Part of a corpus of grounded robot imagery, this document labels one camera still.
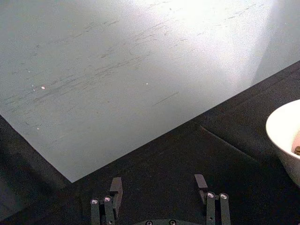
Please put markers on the white bowl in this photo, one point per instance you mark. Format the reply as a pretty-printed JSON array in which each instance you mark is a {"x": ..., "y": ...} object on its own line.
[{"x": 284, "y": 140}]

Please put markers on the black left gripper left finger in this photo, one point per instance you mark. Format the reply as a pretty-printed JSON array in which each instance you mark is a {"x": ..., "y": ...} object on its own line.
[{"x": 110, "y": 206}]

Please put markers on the small brown item in bowl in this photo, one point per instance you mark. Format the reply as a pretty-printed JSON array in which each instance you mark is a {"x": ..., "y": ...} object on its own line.
[{"x": 297, "y": 150}]

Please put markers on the black table cloth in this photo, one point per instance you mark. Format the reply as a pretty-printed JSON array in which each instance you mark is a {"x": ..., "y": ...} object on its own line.
[{"x": 178, "y": 168}]

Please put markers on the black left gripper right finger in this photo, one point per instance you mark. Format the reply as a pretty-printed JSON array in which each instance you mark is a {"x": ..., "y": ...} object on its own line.
[{"x": 216, "y": 207}]

